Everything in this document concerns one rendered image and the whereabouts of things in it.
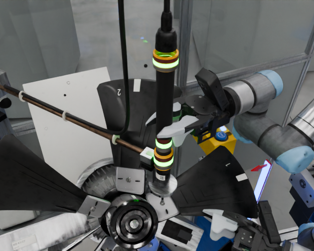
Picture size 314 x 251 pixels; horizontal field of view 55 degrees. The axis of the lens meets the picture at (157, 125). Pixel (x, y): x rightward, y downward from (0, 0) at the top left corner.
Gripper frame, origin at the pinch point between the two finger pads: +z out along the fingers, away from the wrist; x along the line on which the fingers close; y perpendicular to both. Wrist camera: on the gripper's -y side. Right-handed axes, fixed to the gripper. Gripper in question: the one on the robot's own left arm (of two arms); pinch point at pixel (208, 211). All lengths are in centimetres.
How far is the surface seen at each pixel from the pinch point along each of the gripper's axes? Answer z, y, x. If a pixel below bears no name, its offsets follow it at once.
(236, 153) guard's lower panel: 14, -101, 99
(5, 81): 69, -2, -18
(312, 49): -9, -138, 29
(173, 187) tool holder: 8.6, 2.8, -9.7
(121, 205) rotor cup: 16.9, 13.0, -10.3
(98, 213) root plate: 23.7, 14.9, -3.5
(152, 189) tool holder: 12.6, 6.0, -10.0
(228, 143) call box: 6.6, -37.1, 15.5
